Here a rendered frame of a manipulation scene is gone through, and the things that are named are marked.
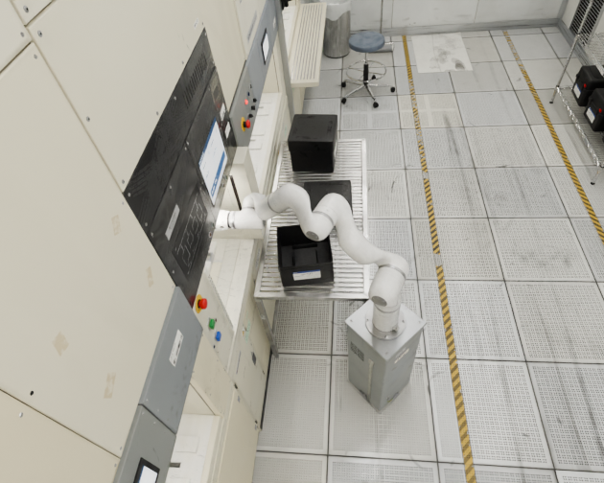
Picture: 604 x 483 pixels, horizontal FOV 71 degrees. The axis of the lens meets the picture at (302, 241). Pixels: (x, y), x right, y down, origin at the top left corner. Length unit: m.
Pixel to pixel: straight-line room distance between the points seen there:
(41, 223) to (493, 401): 2.55
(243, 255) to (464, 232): 1.90
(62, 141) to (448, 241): 2.93
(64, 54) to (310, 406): 2.29
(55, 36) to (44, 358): 0.59
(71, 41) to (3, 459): 0.75
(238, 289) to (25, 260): 1.43
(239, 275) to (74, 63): 1.44
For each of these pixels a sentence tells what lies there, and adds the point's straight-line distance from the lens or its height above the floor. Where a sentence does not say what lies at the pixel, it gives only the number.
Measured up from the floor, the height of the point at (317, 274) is 0.84.
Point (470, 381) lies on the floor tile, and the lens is 2.91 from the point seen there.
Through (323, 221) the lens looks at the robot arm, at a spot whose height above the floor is 1.44.
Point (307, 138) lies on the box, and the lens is 2.69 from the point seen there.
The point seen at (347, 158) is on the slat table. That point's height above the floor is 0.76.
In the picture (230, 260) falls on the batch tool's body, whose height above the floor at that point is 0.87.
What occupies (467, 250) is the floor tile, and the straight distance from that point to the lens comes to 3.44.
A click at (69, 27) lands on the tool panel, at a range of 1.03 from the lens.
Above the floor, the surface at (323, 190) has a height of 0.86.
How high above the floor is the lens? 2.62
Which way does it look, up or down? 50 degrees down
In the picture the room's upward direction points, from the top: 9 degrees counter-clockwise
